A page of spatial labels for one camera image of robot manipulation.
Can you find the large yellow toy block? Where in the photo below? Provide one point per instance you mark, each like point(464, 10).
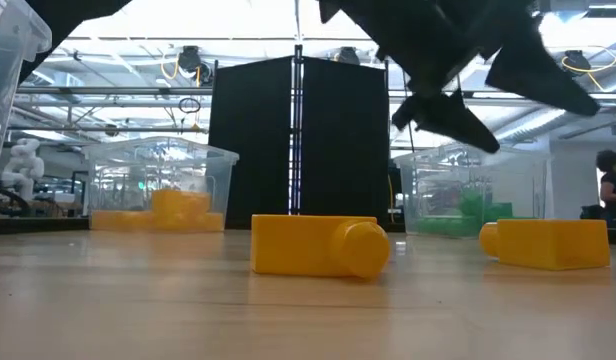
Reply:
point(553, 245)

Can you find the black folding partition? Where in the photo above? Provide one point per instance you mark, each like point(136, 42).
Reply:
point(248, 140)

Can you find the silver ventilation duct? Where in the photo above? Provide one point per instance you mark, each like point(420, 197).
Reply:
point(538, 125)

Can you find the black chair back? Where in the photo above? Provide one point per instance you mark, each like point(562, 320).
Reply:
point(590, 212)

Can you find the yellow sloped toy block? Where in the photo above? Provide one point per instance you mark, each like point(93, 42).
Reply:
point(313, 245)

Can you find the white humanoid robot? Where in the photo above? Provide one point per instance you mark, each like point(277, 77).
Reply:
point(23, 165)

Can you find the person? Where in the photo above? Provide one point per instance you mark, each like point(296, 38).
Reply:
point(613, 190)

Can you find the clear plastic bin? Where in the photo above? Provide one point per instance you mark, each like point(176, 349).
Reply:
point(518, 175)
point(13, 75)
point(158, 160)

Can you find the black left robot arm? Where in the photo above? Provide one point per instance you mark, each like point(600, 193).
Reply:
point(68, 20)

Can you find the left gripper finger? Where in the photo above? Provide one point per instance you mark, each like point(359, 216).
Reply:
point(533, 70)
point(448, 117)

